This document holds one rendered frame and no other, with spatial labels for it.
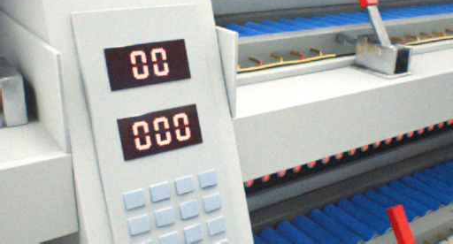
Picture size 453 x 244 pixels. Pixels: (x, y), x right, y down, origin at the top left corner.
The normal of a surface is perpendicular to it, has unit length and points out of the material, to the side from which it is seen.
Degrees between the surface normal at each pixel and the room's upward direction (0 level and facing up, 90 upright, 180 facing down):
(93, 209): 90
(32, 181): 110
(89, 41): 90
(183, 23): 90
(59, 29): 90
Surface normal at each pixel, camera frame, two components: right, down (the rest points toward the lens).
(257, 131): 0.54, 0.30
